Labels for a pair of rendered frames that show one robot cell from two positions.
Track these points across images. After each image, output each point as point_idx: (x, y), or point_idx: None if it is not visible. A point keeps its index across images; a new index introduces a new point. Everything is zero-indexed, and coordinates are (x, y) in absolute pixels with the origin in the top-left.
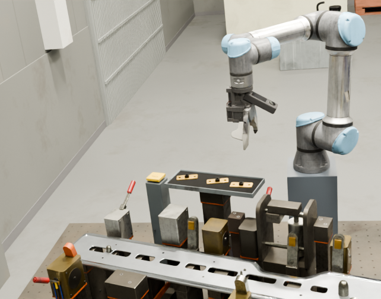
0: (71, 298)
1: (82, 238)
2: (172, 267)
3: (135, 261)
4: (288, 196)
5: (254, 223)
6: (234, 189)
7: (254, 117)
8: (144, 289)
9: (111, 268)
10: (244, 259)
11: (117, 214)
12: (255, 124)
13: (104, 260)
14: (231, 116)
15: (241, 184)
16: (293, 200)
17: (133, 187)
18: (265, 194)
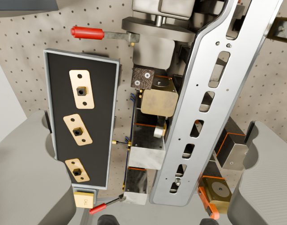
0: (223, 178)
1: (158, 202)
2: (206, 123)
3: (196, 157)
4: (4, 8)
5: (153, 45)
6: (102, 98)
7: (38, 206)
8: (237, 136)
9: (204, 170)
10: (195, 48)
11: (135, 197)
12: (47, 146)
13: (192, 178)
14: None
15: (85, 90)
16: (6, 0)
17: (97, 206)
18: (141, 30)
